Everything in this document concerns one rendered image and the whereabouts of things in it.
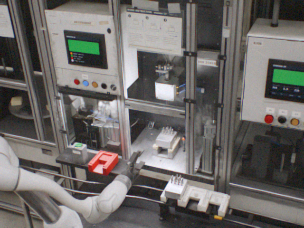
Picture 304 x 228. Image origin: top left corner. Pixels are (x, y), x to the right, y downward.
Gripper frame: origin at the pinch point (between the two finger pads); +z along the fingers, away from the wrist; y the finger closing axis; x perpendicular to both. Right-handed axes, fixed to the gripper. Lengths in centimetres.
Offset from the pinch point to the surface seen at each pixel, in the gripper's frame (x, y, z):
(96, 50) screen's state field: 31, 52, 18
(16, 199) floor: 147, -112, 45
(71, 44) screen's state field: 47, 53, 18
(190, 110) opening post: -21.1, 21.9, 22.0
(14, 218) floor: 133, -112, 26
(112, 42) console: 22, 56, 20
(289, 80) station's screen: -69, 49, 18
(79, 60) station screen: 43, 45, 18
